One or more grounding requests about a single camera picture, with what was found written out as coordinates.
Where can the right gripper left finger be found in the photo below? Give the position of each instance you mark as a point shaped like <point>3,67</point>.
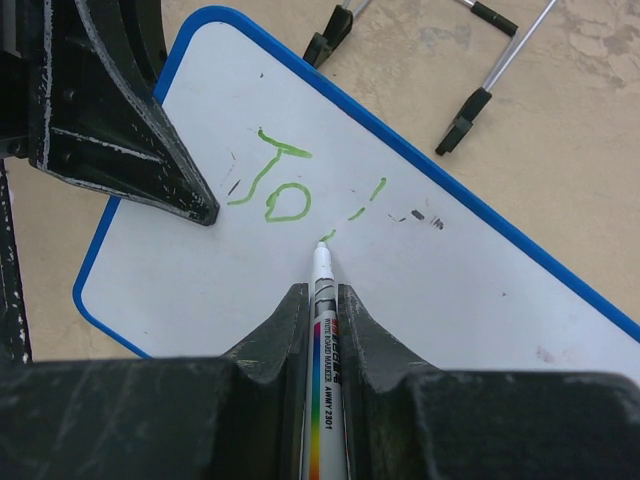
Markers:
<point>235,416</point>

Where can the black base frame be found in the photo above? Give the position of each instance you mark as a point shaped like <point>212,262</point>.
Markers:
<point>15,340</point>

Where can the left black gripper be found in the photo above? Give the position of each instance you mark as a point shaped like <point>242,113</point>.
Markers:
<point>91,117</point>

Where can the wire whiteboard stand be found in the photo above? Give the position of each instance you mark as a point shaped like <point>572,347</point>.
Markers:
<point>427,63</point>

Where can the white whiteboard marker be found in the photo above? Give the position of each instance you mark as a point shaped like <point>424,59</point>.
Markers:
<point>324,453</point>

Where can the blue framed whiteboard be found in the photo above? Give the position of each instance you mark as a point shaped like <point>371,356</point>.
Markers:
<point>293,160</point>

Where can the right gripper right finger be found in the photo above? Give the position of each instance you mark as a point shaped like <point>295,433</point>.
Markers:
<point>407,419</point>

